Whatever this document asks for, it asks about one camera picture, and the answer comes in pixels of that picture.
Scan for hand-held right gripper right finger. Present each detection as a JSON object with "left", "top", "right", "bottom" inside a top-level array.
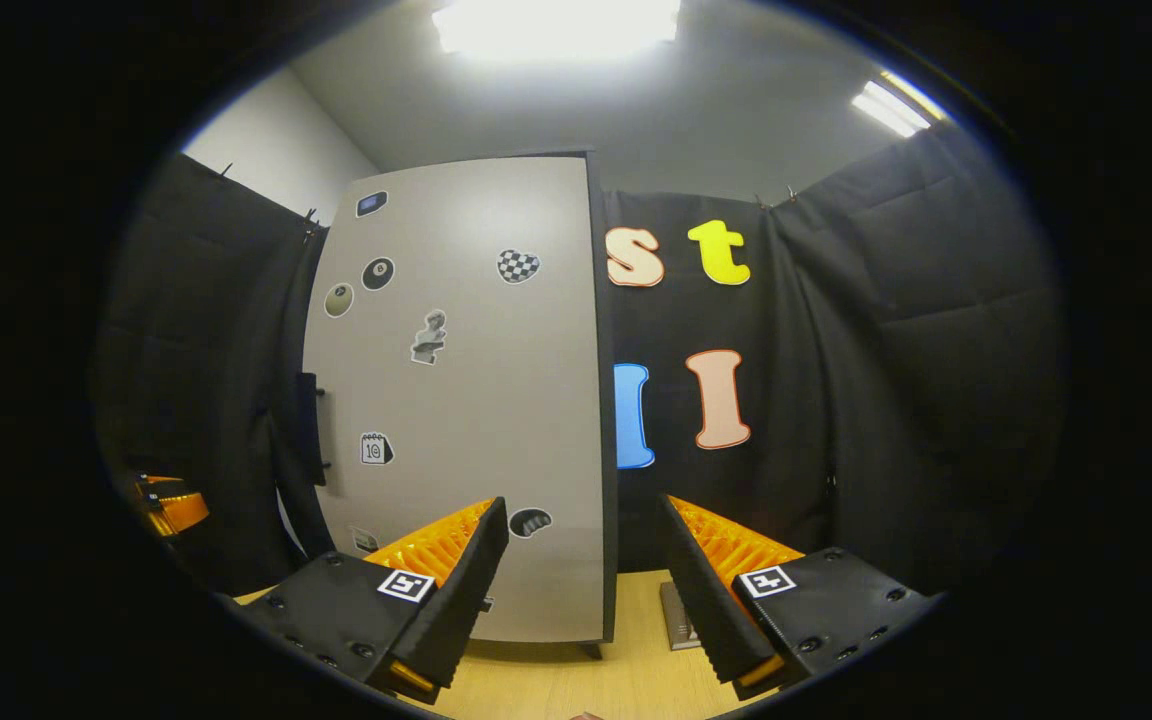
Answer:
[{"left": 658, "top": 493, "right": 940, "bottom": 701}]

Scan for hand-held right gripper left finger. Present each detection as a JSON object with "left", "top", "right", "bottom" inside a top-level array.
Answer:
[{"left": 236, "top": 495, "right": 510, "bottom": 704}]

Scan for black door handle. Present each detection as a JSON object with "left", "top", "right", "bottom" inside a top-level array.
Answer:
[{"left": 296, "top": 372, "right": 332, "bottom": 488}]

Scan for grey cabinet door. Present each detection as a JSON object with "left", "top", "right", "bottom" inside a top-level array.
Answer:
[{"left": 302, "top": 155, "right": 607, "bottom": 644}]

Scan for dark grey cabinet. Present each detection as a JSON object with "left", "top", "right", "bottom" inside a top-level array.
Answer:
[{"left": 581, "top": 150, "right": 620, "bottom": 661}]

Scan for black backdrop cloth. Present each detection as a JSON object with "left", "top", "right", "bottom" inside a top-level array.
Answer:
[{"left": 91, "top": 125, "right": 1067, "bottom": 601}]

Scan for narrow ceiling light panel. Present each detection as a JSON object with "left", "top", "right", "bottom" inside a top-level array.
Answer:
[{"left": 851, "top": 70, "right": 947, "bottom": 139}]

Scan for large ceiling light panel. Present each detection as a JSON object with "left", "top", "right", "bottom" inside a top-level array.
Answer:
[{"left": 431, "top": 0, "right": 682, "bottom": 61}]

